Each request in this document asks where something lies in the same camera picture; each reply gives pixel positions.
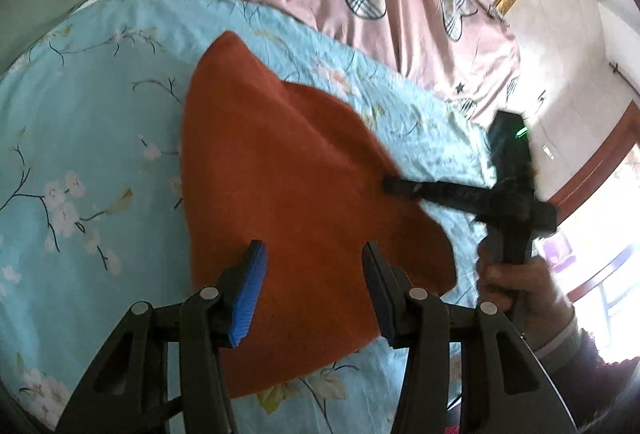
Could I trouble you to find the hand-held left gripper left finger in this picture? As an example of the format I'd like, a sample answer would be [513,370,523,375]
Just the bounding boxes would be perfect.
[55,240,268,434]

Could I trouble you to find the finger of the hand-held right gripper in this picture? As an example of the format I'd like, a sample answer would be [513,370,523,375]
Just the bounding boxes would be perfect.
[382,176,498,215]

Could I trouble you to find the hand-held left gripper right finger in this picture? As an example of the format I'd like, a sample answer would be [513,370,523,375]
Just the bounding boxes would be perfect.
[361,241,578,434]

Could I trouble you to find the orange knit sweater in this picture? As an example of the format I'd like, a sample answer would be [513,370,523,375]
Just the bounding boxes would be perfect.
[181,30,458,400]

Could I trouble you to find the person's right forearm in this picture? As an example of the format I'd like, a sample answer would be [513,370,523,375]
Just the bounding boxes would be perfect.
[520,309,640,434]

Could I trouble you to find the person's right hand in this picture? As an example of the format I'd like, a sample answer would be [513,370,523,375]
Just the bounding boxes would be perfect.
[475,239,576,340]

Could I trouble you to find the purple stool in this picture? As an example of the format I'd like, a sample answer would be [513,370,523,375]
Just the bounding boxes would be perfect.
[542,234,576,271]

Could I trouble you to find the light blue floral bedsheet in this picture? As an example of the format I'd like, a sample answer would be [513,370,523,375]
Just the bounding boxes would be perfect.
[0,0,501,434]

